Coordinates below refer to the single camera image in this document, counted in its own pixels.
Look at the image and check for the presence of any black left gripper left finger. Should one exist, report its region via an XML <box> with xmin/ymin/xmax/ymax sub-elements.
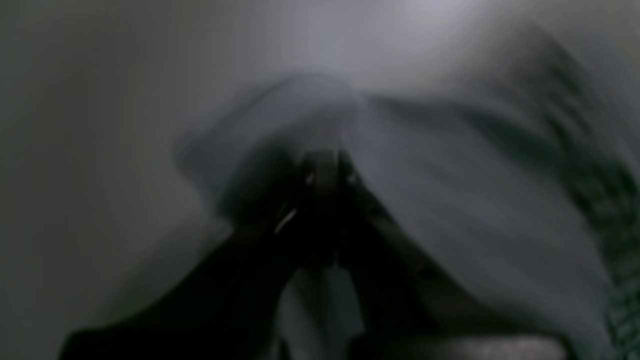
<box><xmin>59</xmin><ymin>151</ymin><xmax>324</xmax><ymax>360</ymax></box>

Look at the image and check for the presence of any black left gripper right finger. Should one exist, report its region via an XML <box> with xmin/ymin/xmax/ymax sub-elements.
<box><xmin>325</xmin><ymin>149</ymin><xmax>576</xmax><ymax>360</ymax></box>

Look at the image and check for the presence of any grey T-shirt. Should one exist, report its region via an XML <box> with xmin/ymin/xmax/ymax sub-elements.
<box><xmin>177</xmin><ymin>29</ymin><xmax>639</xmax><ymax>360</ymax></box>

